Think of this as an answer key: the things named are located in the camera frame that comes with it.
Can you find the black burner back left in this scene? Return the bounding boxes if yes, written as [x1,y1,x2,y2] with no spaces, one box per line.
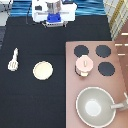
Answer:
[74,45,89,57]

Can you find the white gripper blue base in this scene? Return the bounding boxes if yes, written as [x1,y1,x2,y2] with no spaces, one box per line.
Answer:
[46,13,63,27]

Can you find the pink stove board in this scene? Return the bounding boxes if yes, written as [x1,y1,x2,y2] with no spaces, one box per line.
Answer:
[66,41,128,128]

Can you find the cream round plate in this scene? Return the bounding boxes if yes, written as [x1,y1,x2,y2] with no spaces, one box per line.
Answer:
[33,61,53,80]

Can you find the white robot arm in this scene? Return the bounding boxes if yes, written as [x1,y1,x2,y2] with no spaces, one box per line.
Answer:
[32,0,77,27]

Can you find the black table mat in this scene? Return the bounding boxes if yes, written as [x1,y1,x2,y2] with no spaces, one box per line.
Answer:
[0,15,110,128]

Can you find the cream slotted spatula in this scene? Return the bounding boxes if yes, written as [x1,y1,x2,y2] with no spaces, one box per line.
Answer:
[8,49,18,71]

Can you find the black burner front right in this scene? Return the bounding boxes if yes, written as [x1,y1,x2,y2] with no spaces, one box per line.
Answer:
[98,62,115,76]

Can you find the black burner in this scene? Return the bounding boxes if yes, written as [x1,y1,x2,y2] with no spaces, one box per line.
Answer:
[98,62,115,76]
[74,45,89,57]
[96,45,111,58]

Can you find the black burner back right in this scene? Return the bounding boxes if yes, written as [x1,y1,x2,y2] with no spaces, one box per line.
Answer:
[96,45,111,58]

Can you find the small pink pot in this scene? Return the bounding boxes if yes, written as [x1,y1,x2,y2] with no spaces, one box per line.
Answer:
[75,66,91,77]

